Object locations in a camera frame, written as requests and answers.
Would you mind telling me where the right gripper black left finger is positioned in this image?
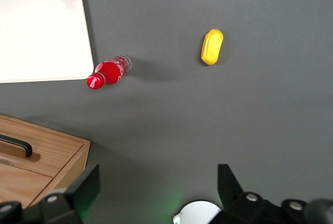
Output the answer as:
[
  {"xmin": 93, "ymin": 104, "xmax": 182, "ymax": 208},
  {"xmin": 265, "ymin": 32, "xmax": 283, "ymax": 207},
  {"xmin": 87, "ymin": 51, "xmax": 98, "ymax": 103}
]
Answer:
[{"xmin": 0, "ymin": 163, "xmax": 101, "ymax": 224}]

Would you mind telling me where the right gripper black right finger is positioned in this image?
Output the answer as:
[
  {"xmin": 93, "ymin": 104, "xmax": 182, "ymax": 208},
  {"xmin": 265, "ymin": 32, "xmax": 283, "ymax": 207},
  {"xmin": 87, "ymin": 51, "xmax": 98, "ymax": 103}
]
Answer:
[{"xmin": 208, "ymin": 163, "xmax": 333, "ymax": 224}]

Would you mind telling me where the red coke bottle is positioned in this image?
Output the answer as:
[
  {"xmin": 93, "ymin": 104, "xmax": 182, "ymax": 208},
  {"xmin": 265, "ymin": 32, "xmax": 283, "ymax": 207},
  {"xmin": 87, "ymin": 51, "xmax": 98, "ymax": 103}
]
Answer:
[{"xmin": 86, "ymin": 54, "xmax": 132, "ymax": 90}]

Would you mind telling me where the beige rectangular tray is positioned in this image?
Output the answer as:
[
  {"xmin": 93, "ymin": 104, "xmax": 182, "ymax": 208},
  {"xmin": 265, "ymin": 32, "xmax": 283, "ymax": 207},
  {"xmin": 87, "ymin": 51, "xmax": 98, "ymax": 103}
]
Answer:
[{"xmin": 0, "ymin": 0, "xmax": 94, "ymax": 84}]

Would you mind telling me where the wooden two-drawer cabinet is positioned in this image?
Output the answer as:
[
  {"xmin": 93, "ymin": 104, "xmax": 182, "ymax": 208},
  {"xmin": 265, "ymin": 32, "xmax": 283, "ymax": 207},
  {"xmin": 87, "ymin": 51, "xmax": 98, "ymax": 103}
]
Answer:
[{"xmin": 0, "ymin": 113, "xmax": 91, "ymax": 209}]

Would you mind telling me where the wooden bottom drawer front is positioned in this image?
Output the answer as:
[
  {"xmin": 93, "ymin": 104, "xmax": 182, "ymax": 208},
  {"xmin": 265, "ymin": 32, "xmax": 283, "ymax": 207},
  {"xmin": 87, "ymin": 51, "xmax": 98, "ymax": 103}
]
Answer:
[{"xmin": 0, "ymin": 119, "xmax": 84, "ymax": 177}]

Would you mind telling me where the wooden drawer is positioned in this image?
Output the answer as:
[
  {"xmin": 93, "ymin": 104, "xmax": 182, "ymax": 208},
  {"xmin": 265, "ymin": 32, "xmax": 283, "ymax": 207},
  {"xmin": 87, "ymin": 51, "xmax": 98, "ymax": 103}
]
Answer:
[
  {"xmin": 0, "ymin": 119, "xmax": 84, "ymax": 177},
  {"xmin": 0, "ymin": 162, "xmax": 54, "ymax": 208}
]

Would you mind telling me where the wooden top drawer front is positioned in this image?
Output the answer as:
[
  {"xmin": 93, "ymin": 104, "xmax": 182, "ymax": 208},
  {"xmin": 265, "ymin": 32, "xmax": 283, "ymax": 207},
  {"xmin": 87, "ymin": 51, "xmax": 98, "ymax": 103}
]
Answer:
[{"xmin": 0, "ymin": 162, "xmax": 54, "ymax": 208}]

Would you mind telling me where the yellow toy lemon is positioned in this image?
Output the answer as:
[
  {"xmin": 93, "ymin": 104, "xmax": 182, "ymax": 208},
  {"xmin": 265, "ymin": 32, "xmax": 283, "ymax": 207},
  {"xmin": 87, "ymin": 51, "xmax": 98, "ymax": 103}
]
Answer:
[{"xmin": 200, "ymin": 28, "xmax": 224, "ymax": 65}]

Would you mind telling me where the black handle of bottom drawer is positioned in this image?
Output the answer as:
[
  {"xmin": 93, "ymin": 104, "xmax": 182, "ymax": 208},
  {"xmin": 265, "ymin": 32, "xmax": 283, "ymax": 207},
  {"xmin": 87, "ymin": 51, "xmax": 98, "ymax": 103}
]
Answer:
[{"xmin": 0, "ymin": 134, "xmax": 33, "ymax": 158}]

